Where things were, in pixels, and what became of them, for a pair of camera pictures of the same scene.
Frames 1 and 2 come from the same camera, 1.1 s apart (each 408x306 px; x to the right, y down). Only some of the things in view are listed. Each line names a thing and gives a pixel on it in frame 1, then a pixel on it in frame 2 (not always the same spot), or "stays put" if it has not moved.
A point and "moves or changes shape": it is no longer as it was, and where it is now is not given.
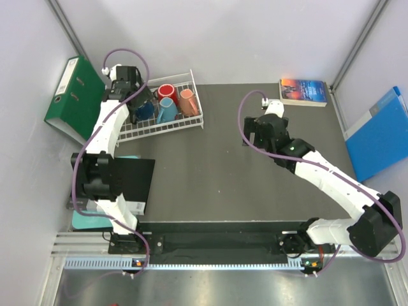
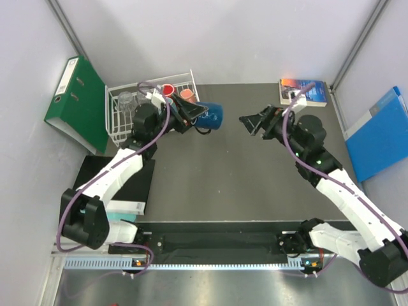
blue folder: [380, 139] stays put
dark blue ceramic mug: [146, 111] moves or changes shape
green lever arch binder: [74, 108] stays put
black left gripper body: [143, 96] → [176, 122]
